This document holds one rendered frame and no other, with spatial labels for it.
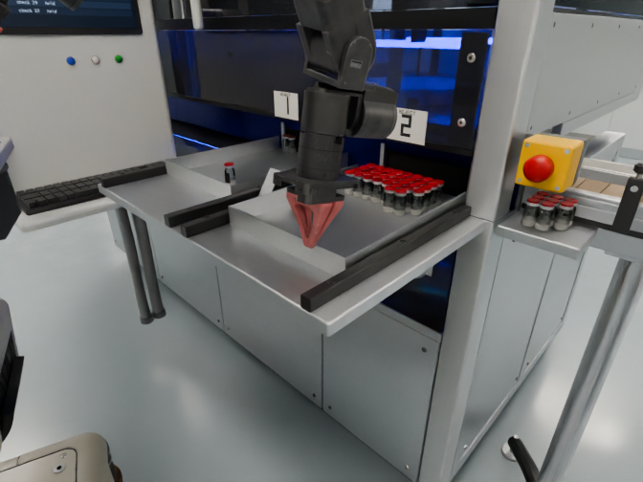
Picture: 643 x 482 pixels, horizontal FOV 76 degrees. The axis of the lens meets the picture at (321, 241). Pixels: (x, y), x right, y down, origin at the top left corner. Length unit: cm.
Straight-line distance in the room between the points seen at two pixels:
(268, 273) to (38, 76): 89
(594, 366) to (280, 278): 68
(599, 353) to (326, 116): 72
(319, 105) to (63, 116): 91
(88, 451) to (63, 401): 61
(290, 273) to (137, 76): 93
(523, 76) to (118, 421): 152
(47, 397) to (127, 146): 98
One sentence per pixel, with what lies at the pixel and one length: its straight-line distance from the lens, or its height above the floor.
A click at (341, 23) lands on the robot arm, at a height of 118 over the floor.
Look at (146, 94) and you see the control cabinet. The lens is 138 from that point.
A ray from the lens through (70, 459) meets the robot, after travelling 125.
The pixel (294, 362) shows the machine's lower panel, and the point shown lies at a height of 21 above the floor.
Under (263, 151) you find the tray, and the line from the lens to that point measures 118.
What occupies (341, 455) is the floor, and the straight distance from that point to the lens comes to 145.
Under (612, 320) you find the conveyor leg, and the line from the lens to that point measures 95.
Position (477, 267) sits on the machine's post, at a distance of 82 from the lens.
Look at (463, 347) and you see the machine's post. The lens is 92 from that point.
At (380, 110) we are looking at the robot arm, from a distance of 56.
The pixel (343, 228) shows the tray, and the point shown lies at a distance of 70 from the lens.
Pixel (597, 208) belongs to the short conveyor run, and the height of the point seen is 91.
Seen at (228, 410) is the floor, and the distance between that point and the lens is 159.
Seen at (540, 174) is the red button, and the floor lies 99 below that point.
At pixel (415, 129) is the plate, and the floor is 102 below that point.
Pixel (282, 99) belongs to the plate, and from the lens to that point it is 105.
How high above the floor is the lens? 118
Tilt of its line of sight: 27 degrees down
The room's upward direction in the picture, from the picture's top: straight up
